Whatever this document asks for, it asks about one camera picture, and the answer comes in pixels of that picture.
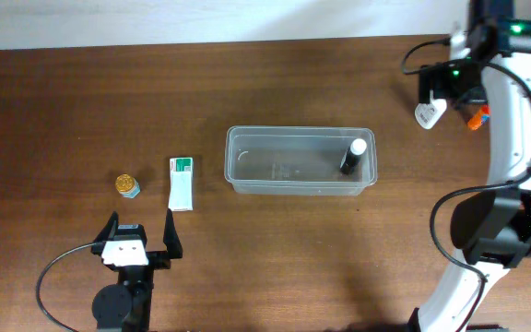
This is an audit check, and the black camera cable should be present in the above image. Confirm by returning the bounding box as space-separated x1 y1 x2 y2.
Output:
400 37 531 332
35 241 105 332

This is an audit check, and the black bottle white cap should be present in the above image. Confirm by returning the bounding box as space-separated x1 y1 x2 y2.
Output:
340 138 368 175

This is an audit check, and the orange tablet tube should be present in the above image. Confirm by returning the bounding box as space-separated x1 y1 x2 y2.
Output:
466 105 490 131

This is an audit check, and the black right camera cable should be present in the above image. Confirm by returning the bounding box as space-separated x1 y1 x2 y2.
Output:
400 37 531 332

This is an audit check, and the clear plastic container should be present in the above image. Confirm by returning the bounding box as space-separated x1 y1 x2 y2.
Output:
224 125 378 196

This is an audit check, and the green white medicine box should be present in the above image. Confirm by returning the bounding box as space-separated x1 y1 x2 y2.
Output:
168 157 194 211

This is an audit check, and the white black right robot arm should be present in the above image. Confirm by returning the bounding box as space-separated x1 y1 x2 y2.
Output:
407 1 531 331

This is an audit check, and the black left camera cable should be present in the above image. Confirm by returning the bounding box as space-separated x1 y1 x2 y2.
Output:
35 241 105 332

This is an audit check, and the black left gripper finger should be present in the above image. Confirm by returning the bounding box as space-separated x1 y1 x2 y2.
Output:
94 211 119 243
163 208 183 259

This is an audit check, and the small jar gold lid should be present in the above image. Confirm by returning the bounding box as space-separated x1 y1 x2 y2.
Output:
114 173 140 199

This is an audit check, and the white tube bottle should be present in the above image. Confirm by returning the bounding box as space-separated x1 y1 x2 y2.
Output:
414 90 448 130

